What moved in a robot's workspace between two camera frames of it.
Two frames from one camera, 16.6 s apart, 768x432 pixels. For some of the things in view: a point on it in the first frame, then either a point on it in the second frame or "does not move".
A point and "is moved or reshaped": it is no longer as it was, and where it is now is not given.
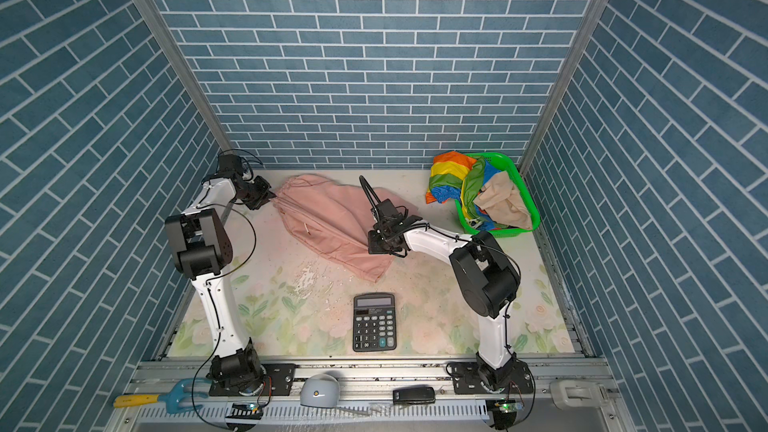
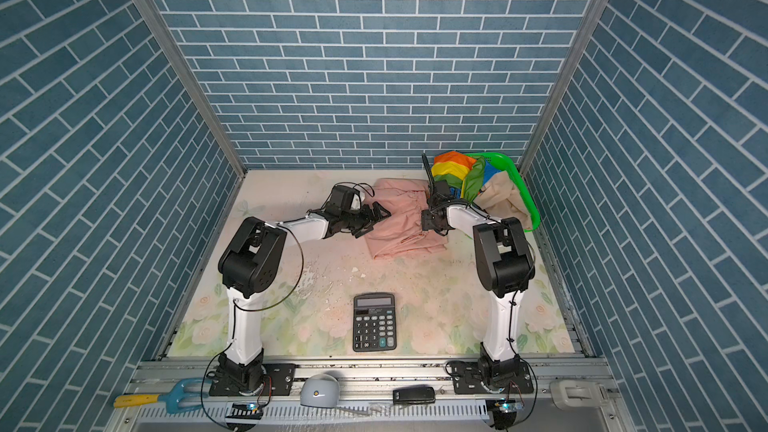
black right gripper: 374,246 → 426,220
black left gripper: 262,192 → 368,220
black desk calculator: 374,322 does not move
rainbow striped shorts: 456,175 does not move
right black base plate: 466,379 does not move
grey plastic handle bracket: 577,393 does not move
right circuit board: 504,412 does not move
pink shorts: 330,219 is moved or reshaped
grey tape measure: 320,390 does not move
